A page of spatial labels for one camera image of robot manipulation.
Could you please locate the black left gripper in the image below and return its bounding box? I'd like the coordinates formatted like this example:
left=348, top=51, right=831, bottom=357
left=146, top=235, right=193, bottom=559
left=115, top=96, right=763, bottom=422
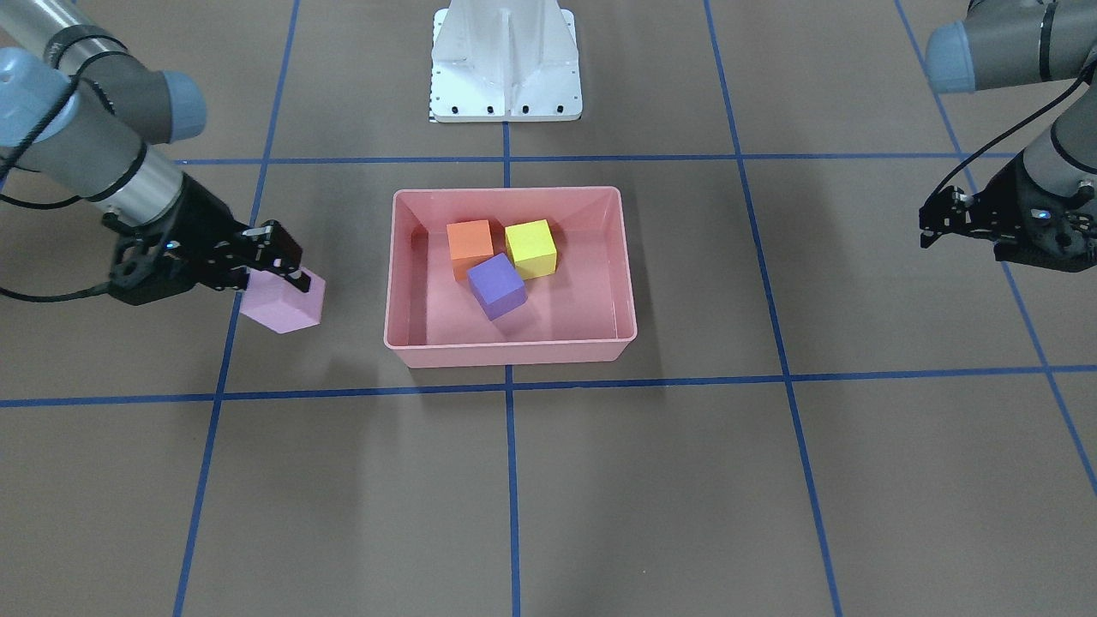
left=918, top=153, right=1094, bottom=273

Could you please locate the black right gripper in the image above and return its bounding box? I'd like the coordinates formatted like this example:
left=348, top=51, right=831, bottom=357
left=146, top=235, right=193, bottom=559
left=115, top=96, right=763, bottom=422
left=103, top=176, right=313, bottom=306

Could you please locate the light pink foam block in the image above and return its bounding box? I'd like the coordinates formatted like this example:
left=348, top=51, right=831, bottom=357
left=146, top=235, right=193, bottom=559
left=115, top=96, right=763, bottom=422
left=240, top=268, right=327, bottom=333

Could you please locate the orange foam block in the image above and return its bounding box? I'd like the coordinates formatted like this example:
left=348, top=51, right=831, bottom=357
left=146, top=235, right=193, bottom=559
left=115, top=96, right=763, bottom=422
left=446, top=218, right=496, bottom=281

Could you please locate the purple foam block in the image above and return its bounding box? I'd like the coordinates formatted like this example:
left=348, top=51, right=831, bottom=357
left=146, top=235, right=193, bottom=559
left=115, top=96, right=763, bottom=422
left=467, top=254, right=528, bottom=319

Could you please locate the yellow foam block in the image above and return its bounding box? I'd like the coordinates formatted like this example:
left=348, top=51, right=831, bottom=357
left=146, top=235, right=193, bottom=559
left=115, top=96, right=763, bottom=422
left=504, top=218, right=559, bottom=280

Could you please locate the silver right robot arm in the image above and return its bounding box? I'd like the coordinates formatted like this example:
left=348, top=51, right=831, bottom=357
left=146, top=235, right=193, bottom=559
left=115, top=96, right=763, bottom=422
left=3, top=1, right=325, bottom=309

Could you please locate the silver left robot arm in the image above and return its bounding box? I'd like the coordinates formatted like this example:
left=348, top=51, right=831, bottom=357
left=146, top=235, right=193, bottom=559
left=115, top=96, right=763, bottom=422
left=918, top=1, right=1096, bottom=273

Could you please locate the pink plastic bin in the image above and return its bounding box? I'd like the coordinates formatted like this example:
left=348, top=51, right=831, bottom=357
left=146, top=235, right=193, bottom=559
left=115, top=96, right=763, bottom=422
left=383, top=186, right=638, bottom=368

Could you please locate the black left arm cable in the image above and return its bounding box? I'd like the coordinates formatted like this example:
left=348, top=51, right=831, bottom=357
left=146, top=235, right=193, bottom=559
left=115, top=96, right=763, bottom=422
left=930, top=69, right=1097, bottom=202

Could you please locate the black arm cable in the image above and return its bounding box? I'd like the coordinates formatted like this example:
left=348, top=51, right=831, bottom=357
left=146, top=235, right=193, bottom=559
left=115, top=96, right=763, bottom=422
left=0, top=72, right=117, bottom=303
left=930, top=69, right=1097, bottom=202

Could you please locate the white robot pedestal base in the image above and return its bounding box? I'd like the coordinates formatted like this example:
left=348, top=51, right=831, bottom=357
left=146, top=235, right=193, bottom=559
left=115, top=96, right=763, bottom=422
left=429, top=1, right=584, bottom=123

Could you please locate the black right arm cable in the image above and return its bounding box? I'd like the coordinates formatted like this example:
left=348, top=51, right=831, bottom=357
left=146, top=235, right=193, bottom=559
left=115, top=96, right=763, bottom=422
left=0, top=72, right=117, bottom=303

